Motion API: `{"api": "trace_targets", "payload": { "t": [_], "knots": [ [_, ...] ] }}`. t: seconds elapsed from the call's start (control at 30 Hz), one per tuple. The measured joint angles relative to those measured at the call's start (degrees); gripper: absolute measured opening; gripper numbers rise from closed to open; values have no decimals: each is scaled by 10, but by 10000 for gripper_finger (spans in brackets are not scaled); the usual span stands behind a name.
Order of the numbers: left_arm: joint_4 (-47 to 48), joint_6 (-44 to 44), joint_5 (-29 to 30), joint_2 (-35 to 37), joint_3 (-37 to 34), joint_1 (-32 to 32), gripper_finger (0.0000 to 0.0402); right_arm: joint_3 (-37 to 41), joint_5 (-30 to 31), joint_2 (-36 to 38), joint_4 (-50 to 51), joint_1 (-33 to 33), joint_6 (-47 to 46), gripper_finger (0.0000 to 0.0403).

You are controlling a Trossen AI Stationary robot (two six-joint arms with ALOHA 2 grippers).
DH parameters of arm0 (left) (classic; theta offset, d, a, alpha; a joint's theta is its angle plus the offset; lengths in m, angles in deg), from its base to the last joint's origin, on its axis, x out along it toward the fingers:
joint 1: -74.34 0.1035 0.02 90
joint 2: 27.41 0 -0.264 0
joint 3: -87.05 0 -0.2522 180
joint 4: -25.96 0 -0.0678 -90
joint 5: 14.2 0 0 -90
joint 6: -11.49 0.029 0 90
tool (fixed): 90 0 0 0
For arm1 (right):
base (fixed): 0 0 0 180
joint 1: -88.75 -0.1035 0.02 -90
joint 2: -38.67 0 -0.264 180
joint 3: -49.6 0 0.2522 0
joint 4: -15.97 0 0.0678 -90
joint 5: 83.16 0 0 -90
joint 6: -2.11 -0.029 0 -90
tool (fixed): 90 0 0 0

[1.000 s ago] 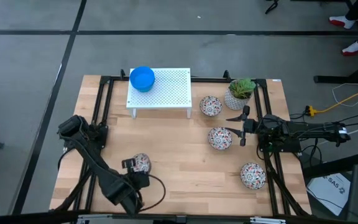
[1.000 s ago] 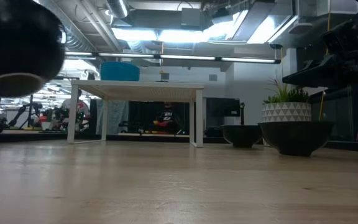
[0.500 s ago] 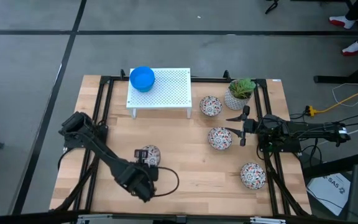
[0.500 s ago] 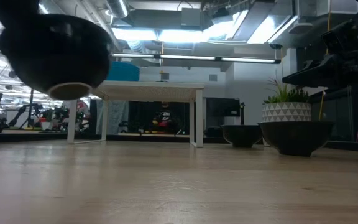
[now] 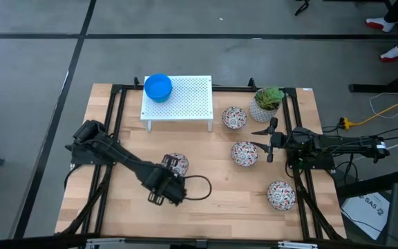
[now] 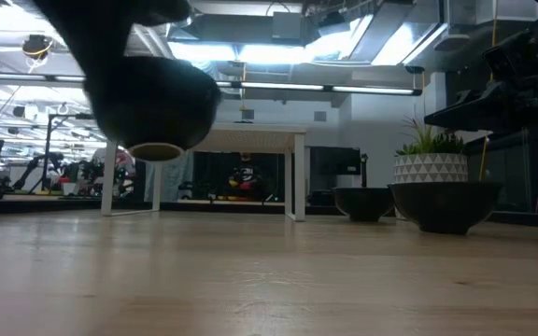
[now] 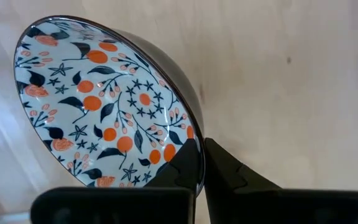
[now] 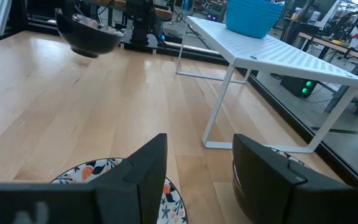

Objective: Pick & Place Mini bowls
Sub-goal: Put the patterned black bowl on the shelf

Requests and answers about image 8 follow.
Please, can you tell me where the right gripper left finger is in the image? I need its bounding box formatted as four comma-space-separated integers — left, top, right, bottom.
0, 133, 168, 224

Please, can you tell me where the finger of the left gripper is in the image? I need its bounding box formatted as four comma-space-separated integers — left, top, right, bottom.
61, 0, 76, 19

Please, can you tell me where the white perforated metal shelf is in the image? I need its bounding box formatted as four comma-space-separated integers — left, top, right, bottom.
175, 15, 358, 154

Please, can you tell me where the black computer tower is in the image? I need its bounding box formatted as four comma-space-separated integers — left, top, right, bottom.
280, 74, 318, 99

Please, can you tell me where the silver aluminium extrusion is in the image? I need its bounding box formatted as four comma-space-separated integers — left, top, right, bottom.
0, 0, 13, 38

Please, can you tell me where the wooden workbench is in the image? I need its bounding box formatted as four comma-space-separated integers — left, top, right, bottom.
296, 30, 358, 116

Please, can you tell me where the blue plastic mini bowl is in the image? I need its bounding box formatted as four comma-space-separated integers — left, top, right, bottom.
227, 0, 285, 7
226, 3, 282, 14
227, 1, 284, 11
225, 6, 281, 40

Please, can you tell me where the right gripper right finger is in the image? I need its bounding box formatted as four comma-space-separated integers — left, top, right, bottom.
233, 134, 358, 224

